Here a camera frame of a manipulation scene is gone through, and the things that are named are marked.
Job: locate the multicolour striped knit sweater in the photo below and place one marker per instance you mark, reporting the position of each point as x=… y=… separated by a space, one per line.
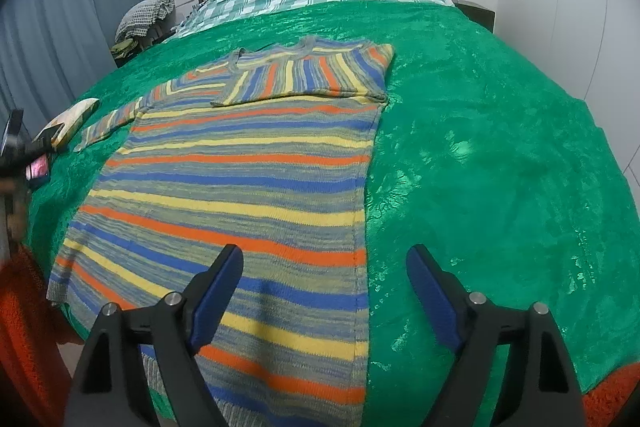
x=268 y=151

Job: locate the white wardrobe doors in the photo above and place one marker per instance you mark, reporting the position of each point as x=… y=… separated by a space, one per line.
x=591 y=49

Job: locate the green plush bed blanket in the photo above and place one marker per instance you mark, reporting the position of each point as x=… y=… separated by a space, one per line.
x=478 y=156

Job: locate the grey clothes pile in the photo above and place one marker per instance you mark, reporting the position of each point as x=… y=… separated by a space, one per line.
x=146 y=23

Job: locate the dark bedside table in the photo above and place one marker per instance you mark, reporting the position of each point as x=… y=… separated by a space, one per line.
x=477 y=13

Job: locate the printed flat pouch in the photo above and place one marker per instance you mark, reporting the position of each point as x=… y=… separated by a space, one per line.
x=61 y=129

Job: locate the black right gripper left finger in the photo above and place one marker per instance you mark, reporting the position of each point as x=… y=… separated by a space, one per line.
x=110 y=387

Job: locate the grey blue curtain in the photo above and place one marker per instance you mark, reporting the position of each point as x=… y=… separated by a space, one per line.
x=53 y=51

